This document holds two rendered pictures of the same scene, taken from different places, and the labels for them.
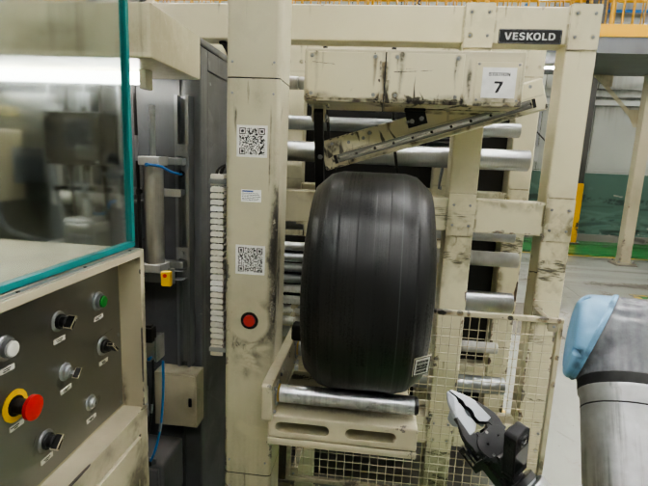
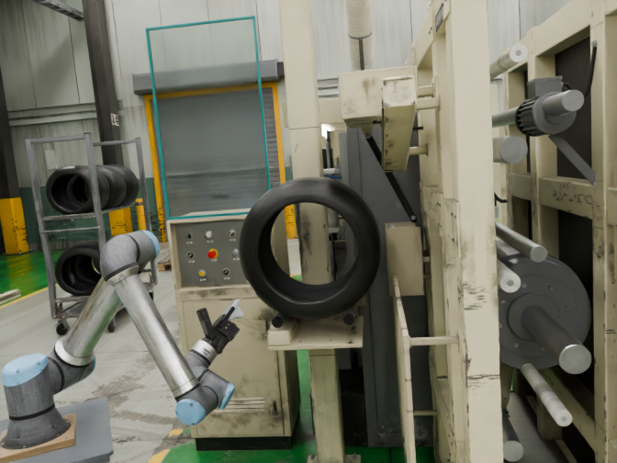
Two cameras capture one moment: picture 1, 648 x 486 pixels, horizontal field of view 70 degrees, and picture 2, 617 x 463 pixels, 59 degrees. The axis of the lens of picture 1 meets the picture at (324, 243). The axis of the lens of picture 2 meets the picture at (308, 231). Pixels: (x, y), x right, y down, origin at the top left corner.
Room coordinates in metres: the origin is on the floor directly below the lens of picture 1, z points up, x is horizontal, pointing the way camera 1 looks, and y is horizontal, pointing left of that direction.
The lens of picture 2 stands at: (1.23, -2.29, 1.52)
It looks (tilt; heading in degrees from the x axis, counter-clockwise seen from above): 8 degrees down; 91
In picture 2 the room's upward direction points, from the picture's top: 5 degrees counter-clockwise
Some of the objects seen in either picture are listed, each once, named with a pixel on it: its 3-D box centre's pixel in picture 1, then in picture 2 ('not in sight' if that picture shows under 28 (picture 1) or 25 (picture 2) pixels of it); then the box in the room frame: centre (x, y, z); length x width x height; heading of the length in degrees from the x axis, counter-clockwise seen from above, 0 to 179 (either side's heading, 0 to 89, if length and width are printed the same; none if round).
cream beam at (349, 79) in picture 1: (409, 84); (375, 102); (1.48, -0.24, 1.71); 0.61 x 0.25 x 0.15; 84
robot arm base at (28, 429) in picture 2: not in sight; (34, 420); (0.15, -0.45, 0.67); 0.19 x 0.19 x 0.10
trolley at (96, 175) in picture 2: not in sight; (100, 229); (-1.10, 3.41, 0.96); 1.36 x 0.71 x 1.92; 83
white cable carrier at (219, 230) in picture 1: (221, 265); not in sight; (1.18, 0.26, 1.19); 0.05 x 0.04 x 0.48; 174
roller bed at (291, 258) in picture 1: (294, 280); (403, 257); (1.60, 0.10, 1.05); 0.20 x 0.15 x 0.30; 84
